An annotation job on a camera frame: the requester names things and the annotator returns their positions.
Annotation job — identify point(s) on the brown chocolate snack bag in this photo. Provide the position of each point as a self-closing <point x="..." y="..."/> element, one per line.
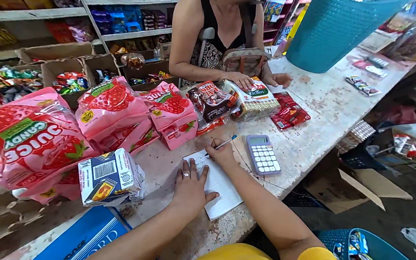
<point x="211" y="103"/>

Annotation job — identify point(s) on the pile of red wrapped candies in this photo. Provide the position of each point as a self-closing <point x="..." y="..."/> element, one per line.
<point x="71" y="83"/>

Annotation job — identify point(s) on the person's right hand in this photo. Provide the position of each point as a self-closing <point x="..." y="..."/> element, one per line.
<point x="224" y="155"/>

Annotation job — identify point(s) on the person's left little finger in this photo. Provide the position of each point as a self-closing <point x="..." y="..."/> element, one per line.
<point x="179" y="176"/>

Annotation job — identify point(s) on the blue-capped white pen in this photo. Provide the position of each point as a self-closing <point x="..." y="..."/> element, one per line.
<point x="226" y="142"/>

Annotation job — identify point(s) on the person's left forearm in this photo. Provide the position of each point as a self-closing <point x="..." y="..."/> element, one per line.
<point x="150" y="230"/>

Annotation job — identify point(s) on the white lined notepad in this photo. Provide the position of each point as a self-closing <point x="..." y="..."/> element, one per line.
<point x="222" y="193"/>

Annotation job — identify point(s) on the stack of egg trays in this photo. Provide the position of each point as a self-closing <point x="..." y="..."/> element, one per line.
<point x="358" y="135"/>

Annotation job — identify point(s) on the grey crutch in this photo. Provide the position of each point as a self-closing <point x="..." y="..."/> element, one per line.
<point x="206" y="34"/>

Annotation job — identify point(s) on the small pink strawberry candy bag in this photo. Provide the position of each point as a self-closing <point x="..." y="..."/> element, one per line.
<point x="173" y="115"/>

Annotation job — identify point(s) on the large pink strawberry candy bag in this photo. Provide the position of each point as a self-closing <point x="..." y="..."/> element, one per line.
<point x="34" y="141"/>

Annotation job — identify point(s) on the teal oval plastic basket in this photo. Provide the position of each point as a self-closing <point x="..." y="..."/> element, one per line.
<point x="370" y="242"/>

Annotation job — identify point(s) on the yellow plastic item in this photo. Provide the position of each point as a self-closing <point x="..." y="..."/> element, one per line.
<point x="297" y="27"/>

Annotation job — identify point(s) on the red orange snack packet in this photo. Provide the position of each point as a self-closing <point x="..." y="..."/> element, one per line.
<point x="211" y="125"/>

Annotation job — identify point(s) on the clear round candy bag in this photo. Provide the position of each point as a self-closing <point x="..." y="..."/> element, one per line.
<point x="132" y="60"/>

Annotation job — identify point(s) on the lilac calculator white keys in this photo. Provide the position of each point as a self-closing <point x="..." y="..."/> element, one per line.
<point x="263" y="153"/>

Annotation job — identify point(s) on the white shelf with goods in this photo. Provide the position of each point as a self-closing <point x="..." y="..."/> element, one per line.
<point x="24" y="14"/>

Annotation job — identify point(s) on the dark grey packet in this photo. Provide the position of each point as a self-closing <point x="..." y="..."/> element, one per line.
<point x="377" y="61"/>

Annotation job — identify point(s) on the pile of blue packets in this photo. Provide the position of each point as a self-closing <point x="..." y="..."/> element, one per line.
<point x="358" y="245"/>

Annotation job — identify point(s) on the person's body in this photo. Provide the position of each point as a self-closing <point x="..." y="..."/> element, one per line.
<point x="235" y="252"/>

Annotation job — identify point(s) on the pink shelf with goods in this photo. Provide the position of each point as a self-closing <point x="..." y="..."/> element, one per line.
<point x="270" y="30"/>

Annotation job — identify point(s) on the open flattened cardboard box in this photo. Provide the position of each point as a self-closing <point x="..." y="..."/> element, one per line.
<point x="358" y="191"/>

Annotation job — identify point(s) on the pile of yellow purple candies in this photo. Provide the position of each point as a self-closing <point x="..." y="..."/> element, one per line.
<point x="152" y="77"/>

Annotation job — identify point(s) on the pile of plastic-wrapped goods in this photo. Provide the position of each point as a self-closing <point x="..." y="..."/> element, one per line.
<point x="415" y="34"/>

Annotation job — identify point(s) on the clear white crackers pack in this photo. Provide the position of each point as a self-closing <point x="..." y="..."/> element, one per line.
<point x="256" y="101"/>

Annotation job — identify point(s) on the person's left ring finger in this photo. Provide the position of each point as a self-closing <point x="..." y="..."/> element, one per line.
<point x="186" y="170"/>

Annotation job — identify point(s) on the person's right forearm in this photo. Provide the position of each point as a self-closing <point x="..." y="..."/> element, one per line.
<point x="269" y="207"/>

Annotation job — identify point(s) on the silver dark striped packet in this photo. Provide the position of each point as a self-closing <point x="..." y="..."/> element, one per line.
<point x="362" y="86"/>

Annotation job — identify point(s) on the white cardboard box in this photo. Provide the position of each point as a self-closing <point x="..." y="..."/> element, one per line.
<point x="376" y="41"/>

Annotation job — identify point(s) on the pile of green wrapped candies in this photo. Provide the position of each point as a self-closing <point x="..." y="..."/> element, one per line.
<point x="16" y="79"/>

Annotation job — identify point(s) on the person's left index finger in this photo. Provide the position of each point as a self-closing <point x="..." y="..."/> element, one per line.
<point x="203" y="174"/>

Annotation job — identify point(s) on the person's right fingers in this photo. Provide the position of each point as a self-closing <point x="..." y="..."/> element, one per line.
<point x="213" y="146"/>

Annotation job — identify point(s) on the person's left hand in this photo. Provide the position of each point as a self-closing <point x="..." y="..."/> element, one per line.
<point x="190" y="191"/>

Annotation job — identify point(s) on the person's left middle finger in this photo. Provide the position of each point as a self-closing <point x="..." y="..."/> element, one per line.
<point x="193" y="168"/>

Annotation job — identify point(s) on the brown beige handbag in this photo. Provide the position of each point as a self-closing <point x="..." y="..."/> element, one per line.
<point x="245" y="61"/>

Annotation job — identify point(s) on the red shiny packets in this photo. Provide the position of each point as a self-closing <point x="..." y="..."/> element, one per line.
<point x="290" y="112"/>

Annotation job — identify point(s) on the white blue carton pack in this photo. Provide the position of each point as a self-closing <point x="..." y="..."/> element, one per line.
<point x="107" y="177"/>

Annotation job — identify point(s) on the tall teal plastic basket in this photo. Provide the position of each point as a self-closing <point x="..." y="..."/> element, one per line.
<point x="323" y="39"/>

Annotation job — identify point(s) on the pink white packet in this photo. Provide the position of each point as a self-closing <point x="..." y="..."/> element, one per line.
<point x="369" y="68"/>

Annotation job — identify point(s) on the person's left thumb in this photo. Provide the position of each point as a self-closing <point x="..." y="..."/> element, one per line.
<point x="212" y="196"/>

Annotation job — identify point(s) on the pile of dark wrapped candies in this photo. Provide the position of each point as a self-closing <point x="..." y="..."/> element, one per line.
<point x="105" y="76"/>

